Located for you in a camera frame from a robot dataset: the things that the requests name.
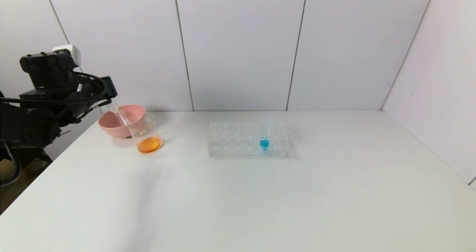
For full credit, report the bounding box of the dark furniture piece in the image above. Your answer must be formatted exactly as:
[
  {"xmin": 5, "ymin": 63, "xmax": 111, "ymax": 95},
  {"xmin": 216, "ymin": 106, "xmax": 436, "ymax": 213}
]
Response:
[{"xmin": 0, "ymin": 148, "xmax": 53, "ymax": 169}]

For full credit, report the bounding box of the test tube with yellow pigment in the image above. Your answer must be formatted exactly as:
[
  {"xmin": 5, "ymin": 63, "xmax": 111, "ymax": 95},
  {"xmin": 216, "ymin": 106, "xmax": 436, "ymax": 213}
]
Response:
[{"xmin": 106, "ymin": 99, "xmax": 129, "ymax": 127}]

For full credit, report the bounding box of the pink plastic bowl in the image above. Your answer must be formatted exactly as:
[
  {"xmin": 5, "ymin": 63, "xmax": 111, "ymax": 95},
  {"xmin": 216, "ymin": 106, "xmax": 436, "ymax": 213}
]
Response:
[{"xmin": 98, "ymin": 104, "xmax": 146, "ymax": 139}]

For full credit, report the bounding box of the clear glass beaker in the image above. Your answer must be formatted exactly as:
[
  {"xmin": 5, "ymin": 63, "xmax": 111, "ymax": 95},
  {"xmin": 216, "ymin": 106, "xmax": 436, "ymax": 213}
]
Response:
[{"xmin": 128, "ymin": 113, "xmax": 164, "ymax": 155}]

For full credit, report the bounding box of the test tube with blue pigment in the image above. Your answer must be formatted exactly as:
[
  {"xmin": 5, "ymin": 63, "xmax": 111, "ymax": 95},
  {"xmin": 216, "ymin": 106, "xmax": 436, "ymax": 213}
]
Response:
[{"xmin": 260, "ymin": 117, "xmax": 273, "ymax": 151}]

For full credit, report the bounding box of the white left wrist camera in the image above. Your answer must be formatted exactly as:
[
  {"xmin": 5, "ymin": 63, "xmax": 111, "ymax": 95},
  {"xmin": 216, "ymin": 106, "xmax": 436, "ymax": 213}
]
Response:
[{"xmin": 53, "ymin": 44, "xmax": 81, "ymax": 67}]

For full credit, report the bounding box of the clear acrylic test tube rack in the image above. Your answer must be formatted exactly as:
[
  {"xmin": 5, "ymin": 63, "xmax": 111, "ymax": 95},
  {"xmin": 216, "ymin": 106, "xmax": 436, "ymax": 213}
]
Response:
[{"xmin": 207, "ymin": 121, "xmax": 289, "ymax": 159}]

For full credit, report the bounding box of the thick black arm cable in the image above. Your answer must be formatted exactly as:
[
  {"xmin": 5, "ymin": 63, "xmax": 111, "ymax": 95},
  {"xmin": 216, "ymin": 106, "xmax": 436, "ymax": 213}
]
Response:
[{"xmin": 0, "ymin": 142, "xmax": 22, "ymax": 188}]

